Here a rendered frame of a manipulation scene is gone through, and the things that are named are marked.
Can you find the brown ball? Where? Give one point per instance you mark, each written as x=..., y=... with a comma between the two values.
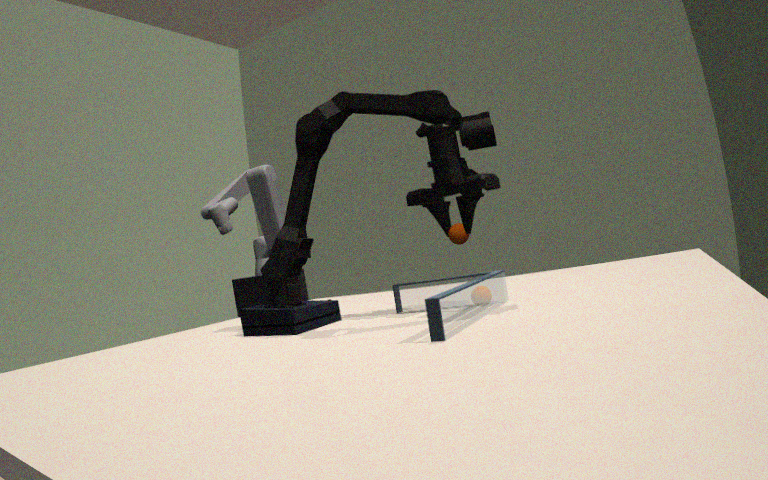
x=457, y=234

